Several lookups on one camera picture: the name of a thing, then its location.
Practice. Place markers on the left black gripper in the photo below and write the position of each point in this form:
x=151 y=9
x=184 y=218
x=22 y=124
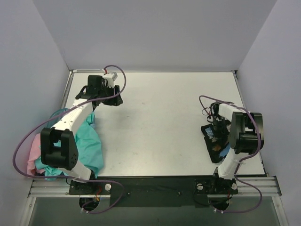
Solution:
x=113 y=98

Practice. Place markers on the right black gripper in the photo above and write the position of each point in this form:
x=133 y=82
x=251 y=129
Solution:
x=217 y=133

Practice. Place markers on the black t shirt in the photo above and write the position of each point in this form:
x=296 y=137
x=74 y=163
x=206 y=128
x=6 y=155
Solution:
x=216 y=152

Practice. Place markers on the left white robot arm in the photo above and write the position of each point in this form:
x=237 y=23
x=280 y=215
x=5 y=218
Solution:
x=57 y=144

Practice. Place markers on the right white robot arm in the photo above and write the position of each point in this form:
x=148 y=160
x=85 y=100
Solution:
x=246 y=136

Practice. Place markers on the teal t shirt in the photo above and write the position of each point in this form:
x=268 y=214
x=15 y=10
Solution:
x=89 y=149

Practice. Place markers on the clear plastic bin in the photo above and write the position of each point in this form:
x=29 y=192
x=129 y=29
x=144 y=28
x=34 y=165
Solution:
x=54 y=117

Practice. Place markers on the pink t shirt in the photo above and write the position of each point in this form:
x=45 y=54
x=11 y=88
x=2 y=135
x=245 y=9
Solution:
x=34 y=164

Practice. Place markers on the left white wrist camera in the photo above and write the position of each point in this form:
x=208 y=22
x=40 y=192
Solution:
x=109 y=78

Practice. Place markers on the aluminium rail frame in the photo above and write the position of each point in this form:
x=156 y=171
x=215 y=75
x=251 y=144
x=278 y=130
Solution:
x=268 y=186

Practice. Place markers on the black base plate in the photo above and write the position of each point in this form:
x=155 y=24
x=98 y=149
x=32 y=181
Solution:
x=159 y=191

